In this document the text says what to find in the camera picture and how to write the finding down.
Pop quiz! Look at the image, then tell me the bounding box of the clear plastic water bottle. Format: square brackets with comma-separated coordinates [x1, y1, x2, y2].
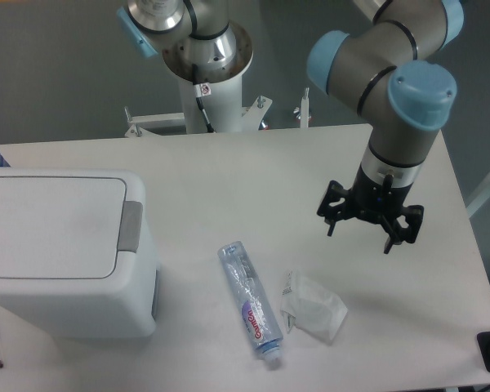
[217, 241, 283, 370]

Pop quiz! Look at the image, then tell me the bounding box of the white metal clamp bracket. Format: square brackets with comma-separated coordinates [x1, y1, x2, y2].
[293, 87, 312, 128]

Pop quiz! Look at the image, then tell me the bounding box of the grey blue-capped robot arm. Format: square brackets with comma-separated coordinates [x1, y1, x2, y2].
[117, 1, 464, 247]

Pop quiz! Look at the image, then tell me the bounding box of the white push-lid trash can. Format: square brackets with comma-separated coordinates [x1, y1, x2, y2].
[0, 167, 160, 339]

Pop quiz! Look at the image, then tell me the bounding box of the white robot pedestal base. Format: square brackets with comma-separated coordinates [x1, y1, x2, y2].
[125, 21, 273, 137]

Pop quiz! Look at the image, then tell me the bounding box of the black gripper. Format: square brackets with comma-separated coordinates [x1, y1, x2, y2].
[317, 167, 424, 254]

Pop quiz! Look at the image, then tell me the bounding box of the black cable on pedestal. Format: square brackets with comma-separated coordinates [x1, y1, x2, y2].
[190, 63, 216, 134]

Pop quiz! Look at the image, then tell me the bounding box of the crumpled white plastic wrapper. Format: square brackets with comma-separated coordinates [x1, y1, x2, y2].
[280, 270, 348, 345]

